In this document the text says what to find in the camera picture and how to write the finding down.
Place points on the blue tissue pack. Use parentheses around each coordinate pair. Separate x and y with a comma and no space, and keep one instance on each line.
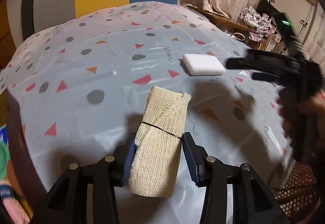
(3,134)

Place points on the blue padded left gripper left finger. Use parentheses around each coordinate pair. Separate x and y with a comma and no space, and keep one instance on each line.
(124,155)

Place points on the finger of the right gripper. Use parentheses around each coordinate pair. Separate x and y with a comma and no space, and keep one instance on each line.
(263,61)
(269,77)

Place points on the gold metal storage box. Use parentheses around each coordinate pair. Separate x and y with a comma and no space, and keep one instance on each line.
(10,173)

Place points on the pink fluffy towel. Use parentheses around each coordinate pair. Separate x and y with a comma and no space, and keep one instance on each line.
(13,207)

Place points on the beige mesh cloth roll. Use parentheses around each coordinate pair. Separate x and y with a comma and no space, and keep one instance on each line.
(158,144)

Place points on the patterned white plastic tablecloth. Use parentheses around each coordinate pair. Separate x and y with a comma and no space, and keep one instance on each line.
(76,91)

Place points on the white foam sponge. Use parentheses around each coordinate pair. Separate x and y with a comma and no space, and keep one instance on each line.
(203,65)

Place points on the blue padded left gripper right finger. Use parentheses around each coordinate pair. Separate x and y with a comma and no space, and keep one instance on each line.
(195,156)

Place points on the green silicone travel bottle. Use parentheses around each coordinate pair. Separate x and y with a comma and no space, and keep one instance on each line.
(4,158)

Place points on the pile of patterned clothes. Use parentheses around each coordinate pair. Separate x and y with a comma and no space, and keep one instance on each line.
(259,26)

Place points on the wooden side table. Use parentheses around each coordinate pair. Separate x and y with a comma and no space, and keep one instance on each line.
(240,31)

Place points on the person's hand on gripper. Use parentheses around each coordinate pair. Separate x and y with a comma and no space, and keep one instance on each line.
(304,122)

